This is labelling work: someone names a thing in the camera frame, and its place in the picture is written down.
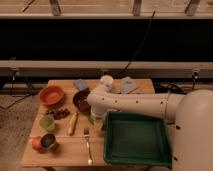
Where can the purple bowl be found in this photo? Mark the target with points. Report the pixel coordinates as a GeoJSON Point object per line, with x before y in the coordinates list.
{"type": "Point", "coordinates": [80, 100]}

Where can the silver fork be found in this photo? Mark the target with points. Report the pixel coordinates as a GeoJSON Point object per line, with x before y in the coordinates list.
{"type": "Point", "coordinates": [86, 137]}

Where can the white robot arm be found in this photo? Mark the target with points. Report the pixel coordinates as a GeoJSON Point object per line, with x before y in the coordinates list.
{"type": "Point", "coordinates": [192, 114]}

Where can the light blue cloth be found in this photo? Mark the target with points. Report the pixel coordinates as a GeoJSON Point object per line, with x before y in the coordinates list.
{"type": "Point", "coordinates": [127, 85]}

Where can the silver metal can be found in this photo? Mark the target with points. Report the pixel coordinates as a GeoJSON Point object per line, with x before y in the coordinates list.
{"type": "Point", "coordinates": [48, 142]}

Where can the orange bowl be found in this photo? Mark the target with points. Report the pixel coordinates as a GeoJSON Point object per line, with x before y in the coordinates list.
{"type": "Point", "coordinates": [51, 95]}

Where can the blue sponge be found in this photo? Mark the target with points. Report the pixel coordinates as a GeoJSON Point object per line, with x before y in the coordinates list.
{"type": "Point", "coordinates": [80, 84]}

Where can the green plastic cup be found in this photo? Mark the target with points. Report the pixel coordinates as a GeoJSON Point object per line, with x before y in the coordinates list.
{"type": "Point", "coordinates": [47, 123]}

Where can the white cup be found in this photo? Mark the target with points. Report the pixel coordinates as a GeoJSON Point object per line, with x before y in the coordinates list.
{"type": "Point", "coordinates": [107, 80]}

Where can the bunch of dark grapes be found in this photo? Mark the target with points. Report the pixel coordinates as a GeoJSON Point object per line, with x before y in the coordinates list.
{"type": "Point", "coordinates": [58, 114]}

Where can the wooden table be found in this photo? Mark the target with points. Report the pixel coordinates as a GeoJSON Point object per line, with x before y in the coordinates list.
{"type": "Point", "coordinates": [72, 150]}

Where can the orange fruit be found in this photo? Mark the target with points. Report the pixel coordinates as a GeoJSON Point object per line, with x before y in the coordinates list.
{"type": "Point", "coordinates": [36, 143]}

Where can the green plastic tray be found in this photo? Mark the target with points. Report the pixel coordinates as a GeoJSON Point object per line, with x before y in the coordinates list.
{"type": "Point", "coordinates": [136, 140]}

